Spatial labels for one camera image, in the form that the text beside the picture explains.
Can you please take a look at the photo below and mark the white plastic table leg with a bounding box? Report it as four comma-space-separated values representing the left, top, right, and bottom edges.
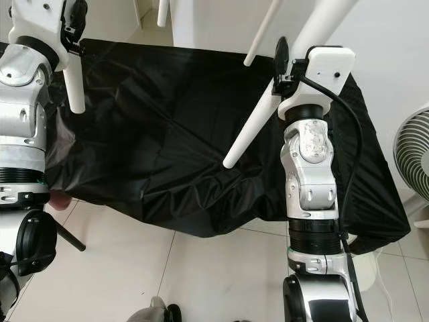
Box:
221, 0, 360, 170
243, 0, 284, 68
156, 0, 171, 30
62, 47, 88, 115

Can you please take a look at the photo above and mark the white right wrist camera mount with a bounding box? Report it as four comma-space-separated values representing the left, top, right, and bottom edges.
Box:
275, 45, 357, 122

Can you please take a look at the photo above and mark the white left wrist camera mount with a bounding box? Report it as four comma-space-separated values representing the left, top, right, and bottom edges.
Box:
9, 0, 90, 72

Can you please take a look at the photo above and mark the black table cloth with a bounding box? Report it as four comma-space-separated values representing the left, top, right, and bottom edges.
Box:
40, 37, 412, 256

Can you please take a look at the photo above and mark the white round plastic base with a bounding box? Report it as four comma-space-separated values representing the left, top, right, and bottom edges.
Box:
348, 251, 377, 293

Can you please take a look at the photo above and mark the grey left robot foot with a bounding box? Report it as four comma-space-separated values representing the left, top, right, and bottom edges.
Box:
126, 295, 184, 322

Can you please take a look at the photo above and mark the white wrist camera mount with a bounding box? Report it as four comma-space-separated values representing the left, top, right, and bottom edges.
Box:
9, 0, 90, 72
275, 45, 357, 122

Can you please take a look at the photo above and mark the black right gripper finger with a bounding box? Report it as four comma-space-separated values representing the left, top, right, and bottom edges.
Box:
273, 35, 291, 78

